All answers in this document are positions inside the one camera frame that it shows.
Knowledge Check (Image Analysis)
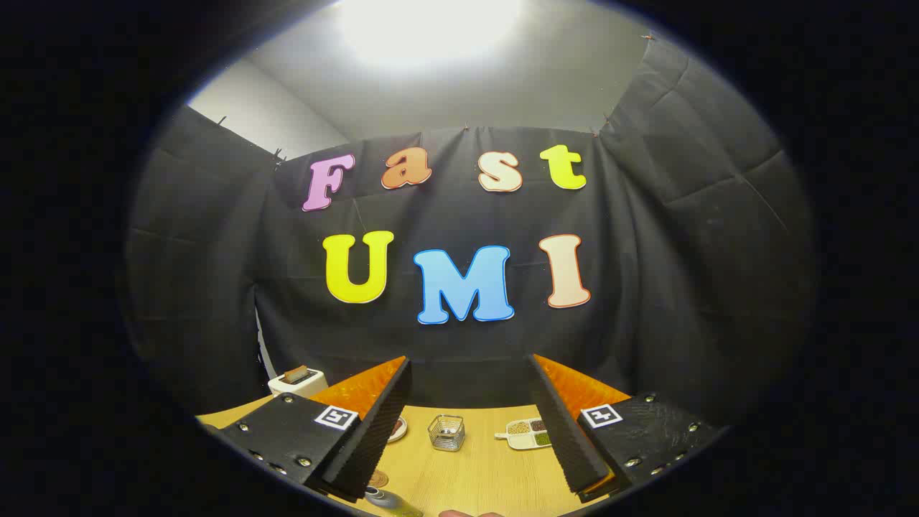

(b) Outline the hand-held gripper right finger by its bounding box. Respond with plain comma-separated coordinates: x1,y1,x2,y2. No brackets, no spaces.
528,353,726,503

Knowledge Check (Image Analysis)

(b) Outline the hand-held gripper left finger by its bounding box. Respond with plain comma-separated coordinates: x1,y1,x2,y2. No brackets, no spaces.
215,355,414,503

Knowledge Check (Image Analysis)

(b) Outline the silver bottle with green label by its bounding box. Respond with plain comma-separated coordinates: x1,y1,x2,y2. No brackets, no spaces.
364,486,424,517

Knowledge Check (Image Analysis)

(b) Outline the white divided dish with beans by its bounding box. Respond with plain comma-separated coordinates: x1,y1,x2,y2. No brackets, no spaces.
495,418,554,451

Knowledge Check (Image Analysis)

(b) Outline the cream toaster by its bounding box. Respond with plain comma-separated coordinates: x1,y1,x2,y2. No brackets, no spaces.
268,366,329,400

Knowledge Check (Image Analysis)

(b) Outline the wooden table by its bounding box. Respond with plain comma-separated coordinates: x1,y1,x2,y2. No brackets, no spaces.
195,395,625,517

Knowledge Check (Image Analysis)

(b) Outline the metal wire basket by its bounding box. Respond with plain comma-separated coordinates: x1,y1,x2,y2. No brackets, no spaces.
428,414,466,452

